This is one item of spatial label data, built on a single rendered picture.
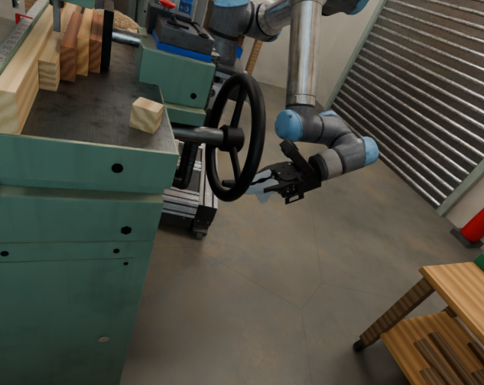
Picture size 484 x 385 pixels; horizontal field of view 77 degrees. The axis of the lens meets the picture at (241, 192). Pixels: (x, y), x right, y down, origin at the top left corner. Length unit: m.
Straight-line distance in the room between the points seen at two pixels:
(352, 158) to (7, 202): 0.69
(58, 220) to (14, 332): 0.30
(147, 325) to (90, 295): 0.64
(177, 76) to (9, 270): 0.42
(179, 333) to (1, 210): 0.90
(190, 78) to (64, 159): 0.30
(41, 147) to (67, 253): 0.21
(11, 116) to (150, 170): 0.16
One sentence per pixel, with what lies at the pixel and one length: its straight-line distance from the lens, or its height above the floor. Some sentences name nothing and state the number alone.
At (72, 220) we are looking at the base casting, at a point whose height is 0.76.
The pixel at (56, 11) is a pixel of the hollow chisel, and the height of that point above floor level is 0.98.
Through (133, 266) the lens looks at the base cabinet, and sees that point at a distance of 0.60.
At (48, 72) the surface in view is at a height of 0.93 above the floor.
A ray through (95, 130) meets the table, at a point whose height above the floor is 0.90.
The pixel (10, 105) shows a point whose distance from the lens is 0.39.
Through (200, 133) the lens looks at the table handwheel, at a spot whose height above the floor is 0.82.
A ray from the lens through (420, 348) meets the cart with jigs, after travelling 1.53.
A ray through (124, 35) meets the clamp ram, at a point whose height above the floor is 0.96.
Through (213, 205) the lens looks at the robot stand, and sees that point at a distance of 1.44.
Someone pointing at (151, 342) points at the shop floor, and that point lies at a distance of 1.25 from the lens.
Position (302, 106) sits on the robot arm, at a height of 0.91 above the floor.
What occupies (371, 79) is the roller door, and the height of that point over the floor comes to 0.62.
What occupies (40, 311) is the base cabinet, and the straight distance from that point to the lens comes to 0.69.
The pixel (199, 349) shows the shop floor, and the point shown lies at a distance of 1.27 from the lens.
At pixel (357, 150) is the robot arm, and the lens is 0.82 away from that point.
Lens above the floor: 1.11
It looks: 34 degrees down
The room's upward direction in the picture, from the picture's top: 23 degrees clockwise
